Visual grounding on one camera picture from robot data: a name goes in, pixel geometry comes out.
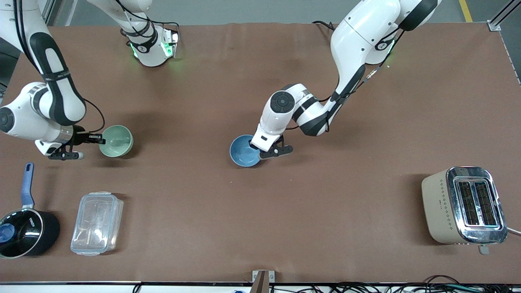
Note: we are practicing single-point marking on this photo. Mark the blue bowl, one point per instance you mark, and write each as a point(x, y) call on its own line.
point(242, 152)

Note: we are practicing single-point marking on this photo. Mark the green bowl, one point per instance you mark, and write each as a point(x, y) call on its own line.
point(119, 141)

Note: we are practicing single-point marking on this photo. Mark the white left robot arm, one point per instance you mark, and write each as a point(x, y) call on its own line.
point(358, 36)

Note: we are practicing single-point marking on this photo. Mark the brown table mat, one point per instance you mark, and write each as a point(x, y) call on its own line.
point(260, 211)

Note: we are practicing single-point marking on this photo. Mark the clear plastic food container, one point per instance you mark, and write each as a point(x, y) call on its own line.
point(97, 224)

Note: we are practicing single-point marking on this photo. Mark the glass lid blue knob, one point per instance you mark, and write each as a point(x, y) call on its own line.
point(22, 236)

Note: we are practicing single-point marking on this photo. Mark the beige chrome toaster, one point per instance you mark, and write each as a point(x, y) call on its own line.
point(441, 207)

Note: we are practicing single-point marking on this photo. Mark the right arm base metal bracket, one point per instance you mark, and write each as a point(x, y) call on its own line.
point(170, 44)

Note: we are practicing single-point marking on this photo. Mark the aluminium frame profile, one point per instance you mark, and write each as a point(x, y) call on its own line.
point(47, 10)
point(502, 14)

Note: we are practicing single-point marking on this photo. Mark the metal plate with brown post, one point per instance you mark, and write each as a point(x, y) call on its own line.
point(262, 280)

